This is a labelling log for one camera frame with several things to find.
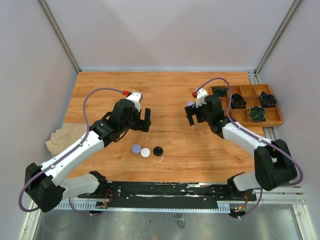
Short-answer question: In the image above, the purple charging case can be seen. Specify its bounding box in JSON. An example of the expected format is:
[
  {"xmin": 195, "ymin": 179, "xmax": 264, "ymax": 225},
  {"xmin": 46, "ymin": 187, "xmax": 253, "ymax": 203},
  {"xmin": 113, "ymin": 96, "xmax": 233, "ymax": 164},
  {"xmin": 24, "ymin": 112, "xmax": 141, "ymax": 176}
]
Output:
[
  {"xmin": 187, "ymin": 101, "xmax": 195, "ymax": 107},
  {"xmin": 131, "ymin": 144, "xmax": 142, "ymax": 154}
]

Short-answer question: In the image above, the white earbud charging case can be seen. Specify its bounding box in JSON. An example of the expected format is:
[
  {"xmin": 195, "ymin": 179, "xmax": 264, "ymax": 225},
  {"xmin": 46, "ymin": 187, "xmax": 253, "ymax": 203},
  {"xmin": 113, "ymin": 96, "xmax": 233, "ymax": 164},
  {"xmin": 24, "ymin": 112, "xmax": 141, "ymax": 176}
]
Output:
[{"xmin": 140, "ymin": 147, "xmax": 151, "ymax": 158}]

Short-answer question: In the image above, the black earbud charging case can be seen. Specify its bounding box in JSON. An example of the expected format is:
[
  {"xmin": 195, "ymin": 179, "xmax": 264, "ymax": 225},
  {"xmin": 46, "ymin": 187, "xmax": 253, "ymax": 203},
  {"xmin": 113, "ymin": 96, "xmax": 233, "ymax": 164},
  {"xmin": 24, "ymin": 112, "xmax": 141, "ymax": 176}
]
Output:
[{"xmin": 153, "ymin": 146, "xmax": 164, "ymax": 156}]

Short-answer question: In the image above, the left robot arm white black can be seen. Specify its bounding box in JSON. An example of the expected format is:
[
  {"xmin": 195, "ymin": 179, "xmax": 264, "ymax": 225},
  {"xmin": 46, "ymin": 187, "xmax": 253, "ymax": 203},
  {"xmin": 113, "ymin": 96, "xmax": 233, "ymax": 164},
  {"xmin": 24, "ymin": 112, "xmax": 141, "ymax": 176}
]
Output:
[{"xmin": 22, "ymin": 92, "xmax": 151, "ymax": 213}]

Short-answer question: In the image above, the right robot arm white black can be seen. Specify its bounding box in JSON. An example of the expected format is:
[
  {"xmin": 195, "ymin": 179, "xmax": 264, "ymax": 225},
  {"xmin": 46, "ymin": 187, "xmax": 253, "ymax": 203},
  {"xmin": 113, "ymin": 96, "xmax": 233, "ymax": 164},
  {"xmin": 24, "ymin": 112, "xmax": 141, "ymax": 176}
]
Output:
[{"xmin": 184, "ymin": 94, "xmax": 298, "ymax": 200}]

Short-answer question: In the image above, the rolled dark tie top left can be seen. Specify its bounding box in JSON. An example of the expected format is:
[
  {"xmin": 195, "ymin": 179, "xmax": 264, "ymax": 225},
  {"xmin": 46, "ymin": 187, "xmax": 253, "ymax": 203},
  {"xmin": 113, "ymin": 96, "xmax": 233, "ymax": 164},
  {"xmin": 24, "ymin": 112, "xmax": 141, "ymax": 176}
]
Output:
[{"xmin": 212, "ymin": 87, "xmax": 229, "ymax": 98}]

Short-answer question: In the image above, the rolled dark tie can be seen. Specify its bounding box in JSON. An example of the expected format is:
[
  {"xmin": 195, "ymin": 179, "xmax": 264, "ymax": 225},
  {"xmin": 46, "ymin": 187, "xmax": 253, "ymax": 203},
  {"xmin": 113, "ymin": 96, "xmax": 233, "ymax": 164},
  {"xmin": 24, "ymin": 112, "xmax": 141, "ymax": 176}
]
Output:
[
  {"xmin": 212, "ymin": 87, "xmax": 229, "ymax": 98},
  {"xmin": 258, "ymin": 91, "xmax": 277, "ymax": 108}
]

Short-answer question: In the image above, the rolled black tie centre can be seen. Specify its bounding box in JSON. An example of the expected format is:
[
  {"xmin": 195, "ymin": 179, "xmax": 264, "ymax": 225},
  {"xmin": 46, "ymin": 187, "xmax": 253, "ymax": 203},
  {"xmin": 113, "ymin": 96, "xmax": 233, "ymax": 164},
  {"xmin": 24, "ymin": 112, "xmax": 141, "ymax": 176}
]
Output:
[{"xmin": 230, "ymin": 93, "xmax": 247, "ymax": 109}]

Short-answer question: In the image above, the wooden compartment tray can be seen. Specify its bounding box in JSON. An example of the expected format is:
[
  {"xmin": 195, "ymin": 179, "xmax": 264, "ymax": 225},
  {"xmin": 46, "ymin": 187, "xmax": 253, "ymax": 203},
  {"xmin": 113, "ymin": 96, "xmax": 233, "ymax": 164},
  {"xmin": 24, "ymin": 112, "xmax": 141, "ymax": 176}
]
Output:
[{"xmin": 210, "ymin": 84, "xmax": 283, "ymax": 128}]

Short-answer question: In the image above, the rolled blue yellow tie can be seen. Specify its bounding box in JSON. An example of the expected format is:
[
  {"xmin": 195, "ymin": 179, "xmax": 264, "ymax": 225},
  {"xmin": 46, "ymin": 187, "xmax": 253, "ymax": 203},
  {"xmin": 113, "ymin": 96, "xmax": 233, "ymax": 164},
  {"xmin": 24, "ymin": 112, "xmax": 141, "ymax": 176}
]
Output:
[{"xmin": 248, "ymin": 105, "xmax": 266, "ymax": 123}]

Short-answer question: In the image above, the beige folded cloth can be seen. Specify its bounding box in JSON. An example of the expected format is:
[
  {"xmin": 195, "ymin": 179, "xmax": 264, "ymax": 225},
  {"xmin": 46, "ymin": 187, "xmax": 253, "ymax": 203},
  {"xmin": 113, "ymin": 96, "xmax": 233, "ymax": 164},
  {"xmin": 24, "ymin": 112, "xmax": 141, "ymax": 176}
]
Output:
[{"xmin": 45, "ymin": 123, "xmax": 87, "ymax": 157}]

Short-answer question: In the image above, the rolled dark tie right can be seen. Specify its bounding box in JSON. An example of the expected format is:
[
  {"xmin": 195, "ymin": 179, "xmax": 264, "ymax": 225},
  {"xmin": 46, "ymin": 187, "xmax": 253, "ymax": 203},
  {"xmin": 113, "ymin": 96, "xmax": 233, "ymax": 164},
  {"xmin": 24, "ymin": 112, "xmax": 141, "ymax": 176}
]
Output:
[{"xmin": 258, "ymin": 91, "xmax": 277, "ymax": 108}]

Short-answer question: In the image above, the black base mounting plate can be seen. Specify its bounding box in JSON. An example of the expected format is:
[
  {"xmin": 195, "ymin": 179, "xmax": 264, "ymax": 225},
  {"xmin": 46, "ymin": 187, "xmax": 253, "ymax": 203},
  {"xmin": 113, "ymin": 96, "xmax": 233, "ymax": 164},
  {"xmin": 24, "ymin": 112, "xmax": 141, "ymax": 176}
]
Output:
[{"xmin": 77, "ymin": 181, "xmax": 257, "ymax": 207}]

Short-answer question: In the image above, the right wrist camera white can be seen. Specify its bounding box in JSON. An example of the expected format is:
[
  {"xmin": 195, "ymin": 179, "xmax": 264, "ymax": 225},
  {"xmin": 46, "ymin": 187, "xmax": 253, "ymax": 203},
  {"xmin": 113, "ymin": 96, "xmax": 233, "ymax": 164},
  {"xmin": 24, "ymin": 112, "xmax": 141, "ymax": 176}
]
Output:
[{"xmin": 195, "ymin": 88, "xmax": 208, "ymax": 108}]

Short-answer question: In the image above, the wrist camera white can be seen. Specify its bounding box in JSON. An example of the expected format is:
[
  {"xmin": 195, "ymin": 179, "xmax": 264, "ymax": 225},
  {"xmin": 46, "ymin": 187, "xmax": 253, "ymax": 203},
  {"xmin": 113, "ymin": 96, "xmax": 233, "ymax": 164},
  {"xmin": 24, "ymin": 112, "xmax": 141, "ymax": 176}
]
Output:
[
  {"xmin": 126, "ymin": 91, "xmax": 143, "ymax": 103},
  {"xmin": 195, "ymin": 88, "xmax": 208, "ymax": 108}
]

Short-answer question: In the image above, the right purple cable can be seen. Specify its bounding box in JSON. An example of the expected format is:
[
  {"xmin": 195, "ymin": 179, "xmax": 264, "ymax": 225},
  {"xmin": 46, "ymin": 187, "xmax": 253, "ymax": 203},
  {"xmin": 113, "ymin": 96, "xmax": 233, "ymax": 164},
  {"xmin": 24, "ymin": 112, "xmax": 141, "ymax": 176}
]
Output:
[{"xmin": 191, "ymin": 76, "xmax": 304, "ymax": 186}]

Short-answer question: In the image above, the purple cable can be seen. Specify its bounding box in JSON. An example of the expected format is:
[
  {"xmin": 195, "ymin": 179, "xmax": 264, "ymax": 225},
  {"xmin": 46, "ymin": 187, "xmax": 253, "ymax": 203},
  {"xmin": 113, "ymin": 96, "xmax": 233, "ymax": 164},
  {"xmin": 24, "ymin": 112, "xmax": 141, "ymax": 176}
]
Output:
[
  {"xmin": 191, "ymin": 76, "xmax": 304, "ymax": 186},
  {"xmin": 18, "ymin": 87, "xmax": 130, "ymax": 213}
]

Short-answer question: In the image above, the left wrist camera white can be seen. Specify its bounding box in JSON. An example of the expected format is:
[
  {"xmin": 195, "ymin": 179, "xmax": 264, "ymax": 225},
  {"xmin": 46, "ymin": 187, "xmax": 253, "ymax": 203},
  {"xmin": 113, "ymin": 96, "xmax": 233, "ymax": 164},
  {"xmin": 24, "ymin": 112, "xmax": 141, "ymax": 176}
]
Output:
[{"xmin": 126, "ymin": 91, "xmax": 143, "ymax": 103}]

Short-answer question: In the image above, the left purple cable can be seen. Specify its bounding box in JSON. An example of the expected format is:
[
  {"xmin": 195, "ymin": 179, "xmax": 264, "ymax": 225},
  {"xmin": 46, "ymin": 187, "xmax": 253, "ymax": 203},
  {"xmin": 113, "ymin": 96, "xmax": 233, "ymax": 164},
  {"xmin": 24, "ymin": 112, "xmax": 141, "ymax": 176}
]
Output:
[{"xmin": 18, "ymin": 87, "xmax": 130, "ymax": 213}]

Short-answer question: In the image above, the white slotted cable duct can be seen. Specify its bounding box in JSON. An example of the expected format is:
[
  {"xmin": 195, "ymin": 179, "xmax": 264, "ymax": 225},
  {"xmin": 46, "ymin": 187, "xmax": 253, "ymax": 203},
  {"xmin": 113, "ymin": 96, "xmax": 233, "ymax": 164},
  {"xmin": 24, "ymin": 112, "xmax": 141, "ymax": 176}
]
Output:
[{"xmin": 54, "ymin": 200, "xmax": 231, "ymax": 214}]

